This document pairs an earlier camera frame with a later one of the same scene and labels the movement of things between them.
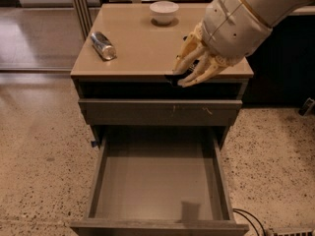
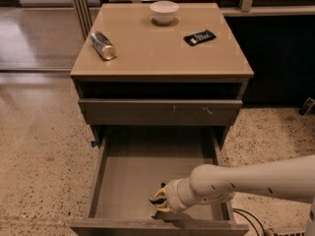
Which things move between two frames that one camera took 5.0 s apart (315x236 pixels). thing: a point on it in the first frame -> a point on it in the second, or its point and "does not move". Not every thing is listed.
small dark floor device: (307, 107) does not move
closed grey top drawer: (160, 112) does not move
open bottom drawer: (160, 181) does not move
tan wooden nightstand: (123, 55) does not move
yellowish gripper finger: (189, 48) -> (160, 194)
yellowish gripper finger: (210, 64) -> (164, 207)
